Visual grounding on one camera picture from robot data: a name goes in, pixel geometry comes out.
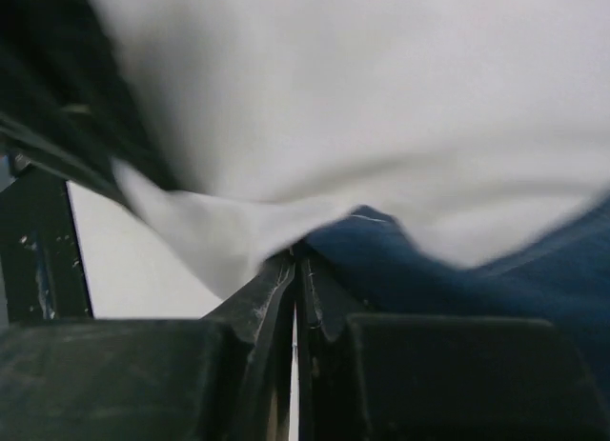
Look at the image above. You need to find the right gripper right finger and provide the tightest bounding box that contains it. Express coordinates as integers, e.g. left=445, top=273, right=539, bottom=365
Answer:
left=296, top=255, right=376, bottom=440

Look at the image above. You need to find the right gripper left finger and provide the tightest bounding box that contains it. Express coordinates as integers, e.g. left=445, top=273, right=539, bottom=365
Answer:
left=204, top=251, right=295, bottom=440

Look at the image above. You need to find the dark blue embroidered pillowcase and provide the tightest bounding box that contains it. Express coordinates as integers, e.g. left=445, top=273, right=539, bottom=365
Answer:
left=306, top=199, right=609, bottom=396

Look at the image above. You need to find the white pillow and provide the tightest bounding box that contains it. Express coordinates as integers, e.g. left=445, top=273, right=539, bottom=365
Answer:
left=91, top=0, right=609, bottom=297

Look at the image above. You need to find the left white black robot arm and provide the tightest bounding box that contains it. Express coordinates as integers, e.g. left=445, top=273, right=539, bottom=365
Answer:
left=1, top=0, right=178, bottom=204

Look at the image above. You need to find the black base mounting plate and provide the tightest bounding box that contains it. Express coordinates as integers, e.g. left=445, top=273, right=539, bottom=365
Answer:
left=1, top=155, right=93, bottom=327

